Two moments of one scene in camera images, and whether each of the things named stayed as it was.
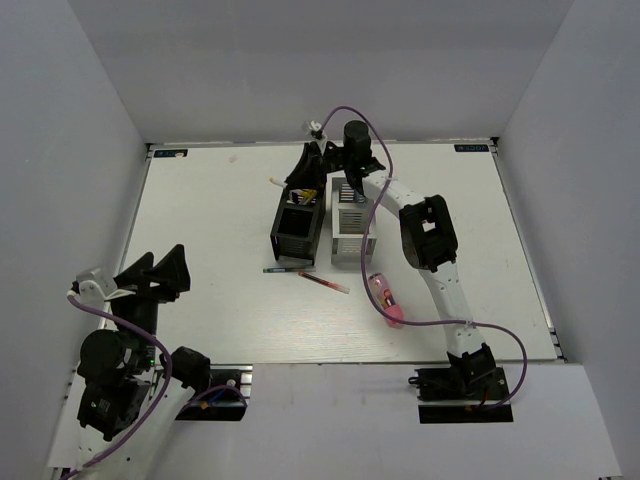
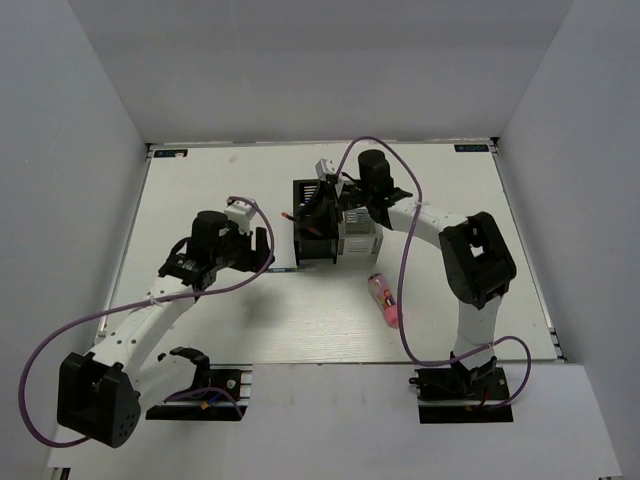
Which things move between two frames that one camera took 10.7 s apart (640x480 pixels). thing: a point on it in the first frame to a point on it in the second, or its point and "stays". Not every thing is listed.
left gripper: (172, 271) to (254, 261)
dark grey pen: (282, 270) stays
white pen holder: (350, 228) stays
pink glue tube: (386, 300) stays
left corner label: (171, 153) stays
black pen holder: (297, 227) to (310, 246)
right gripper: (310, 170) to (322, 201)
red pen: (324, 282) to (309, 227)
